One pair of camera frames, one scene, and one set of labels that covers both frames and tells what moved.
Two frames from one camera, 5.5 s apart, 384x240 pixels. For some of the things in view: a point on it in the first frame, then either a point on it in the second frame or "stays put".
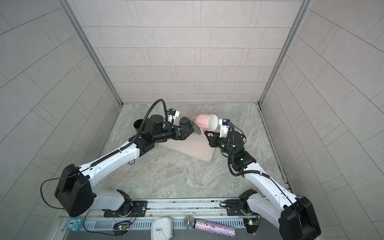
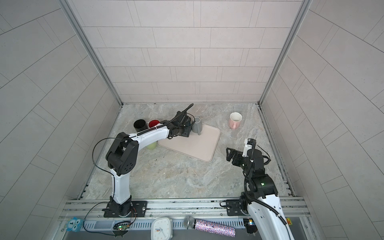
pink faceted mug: (206, 122) -> (235, 118)
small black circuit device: (251, 224) stays put
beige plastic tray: (196, 145) stays put
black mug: (137, 123) stays put
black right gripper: (213, 141) -> (238, 155)
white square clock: (161, 228) stays put
